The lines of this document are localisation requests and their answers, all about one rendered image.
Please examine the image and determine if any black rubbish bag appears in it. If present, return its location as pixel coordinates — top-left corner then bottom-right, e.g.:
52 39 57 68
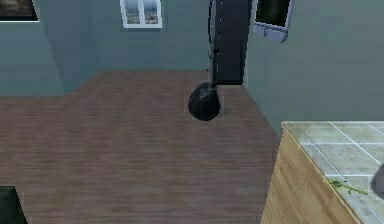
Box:
187 81 221 122

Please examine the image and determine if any dark room door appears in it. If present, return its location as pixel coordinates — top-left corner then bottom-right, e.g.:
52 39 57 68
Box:
207 0 253 86

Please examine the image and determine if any white framed window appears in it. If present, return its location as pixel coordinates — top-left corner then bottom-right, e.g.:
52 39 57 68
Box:
119 0 163 29

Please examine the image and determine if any wooden counter with tiled top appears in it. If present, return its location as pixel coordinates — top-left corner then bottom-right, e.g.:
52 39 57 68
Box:
260 121 384 224

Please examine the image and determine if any green herb sprig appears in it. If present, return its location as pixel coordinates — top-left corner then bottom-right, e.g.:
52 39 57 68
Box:
326 178 369 196

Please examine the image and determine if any grey round dish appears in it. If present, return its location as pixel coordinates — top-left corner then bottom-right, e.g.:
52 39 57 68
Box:
370 163 384 201

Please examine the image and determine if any black box furniture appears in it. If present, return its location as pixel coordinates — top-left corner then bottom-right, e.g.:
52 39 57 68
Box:
0 186 29 224

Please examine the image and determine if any dark framed wall picture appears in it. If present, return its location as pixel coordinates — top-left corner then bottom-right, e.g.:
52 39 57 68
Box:
0 0 40 23

